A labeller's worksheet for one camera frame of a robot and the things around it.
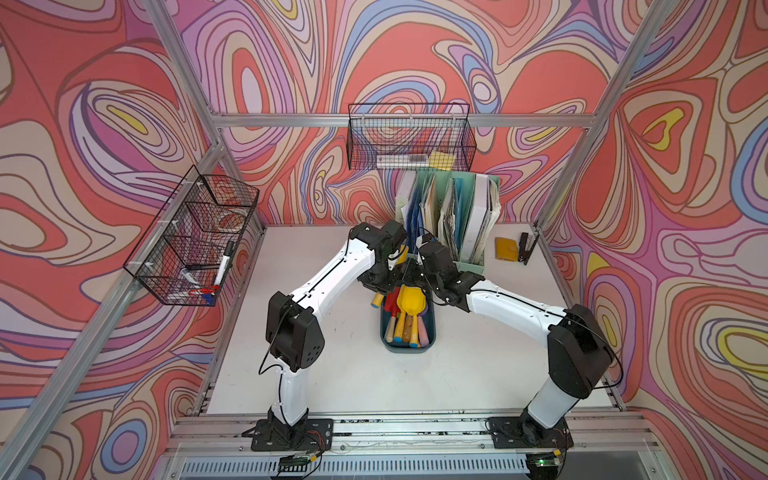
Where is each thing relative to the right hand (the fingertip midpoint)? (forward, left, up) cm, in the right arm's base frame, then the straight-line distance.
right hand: (395, 275), depth 85 cm
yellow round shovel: (-8, +5, 0) cm, 9 cm away
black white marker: (-6, +40, +16) cm, 44 cm away
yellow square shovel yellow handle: (-11, -1, -10) cm, 15 cm away
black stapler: (+18, -49, -15) cm, 54 cm away
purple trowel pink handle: (-12, -7, -11) cm, 18 cm away
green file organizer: (+20, -21, +7) cm, 30 cm away
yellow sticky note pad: (+22, -43, -16) cm, 51 cm away
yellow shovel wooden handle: (-14, -3, -10) cm, 17 cm away
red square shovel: (-2, +1, -13) cm, 13 cm away
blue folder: (+17, -7, +4) cm, 19 cm away
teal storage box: (-17, -1, -12) cm, 21 cm away
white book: (+16, -27, +6) cm, 32 cm away
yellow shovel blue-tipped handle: (-4, -6, -12) cm, 14 cm away
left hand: (-5, +2, -1) cm, 6 cm away
